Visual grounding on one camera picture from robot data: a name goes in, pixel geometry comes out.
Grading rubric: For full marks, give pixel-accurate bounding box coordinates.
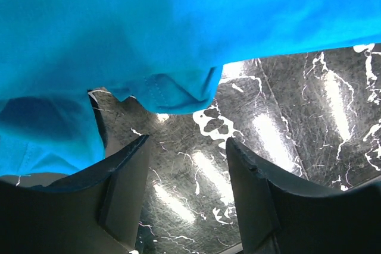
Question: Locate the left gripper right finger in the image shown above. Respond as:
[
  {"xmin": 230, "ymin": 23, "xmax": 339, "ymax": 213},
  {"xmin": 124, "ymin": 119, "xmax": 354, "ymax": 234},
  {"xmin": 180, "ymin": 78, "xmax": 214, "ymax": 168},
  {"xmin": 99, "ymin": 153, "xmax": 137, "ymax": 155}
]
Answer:
[{"xmin": 226, "ymin": 138, "xmax": 380, "ymax": 253}]

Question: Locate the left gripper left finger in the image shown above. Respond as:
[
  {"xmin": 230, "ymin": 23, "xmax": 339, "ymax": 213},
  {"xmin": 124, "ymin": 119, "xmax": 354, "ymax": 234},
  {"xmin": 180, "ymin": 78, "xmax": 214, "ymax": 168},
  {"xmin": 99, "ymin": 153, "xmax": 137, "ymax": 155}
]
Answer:
[{"xmin": 1, "ymin": 135, "xmax": 149, "ymax": 253}]

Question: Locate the blue t-shirt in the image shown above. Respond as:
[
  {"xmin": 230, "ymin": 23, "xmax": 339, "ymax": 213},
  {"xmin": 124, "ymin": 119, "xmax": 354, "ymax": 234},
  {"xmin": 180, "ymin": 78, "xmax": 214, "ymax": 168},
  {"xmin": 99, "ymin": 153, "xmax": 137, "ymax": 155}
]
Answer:
[{"xmin": 1, "ymin": 0, "xmax": 380, "ymax": 175}]

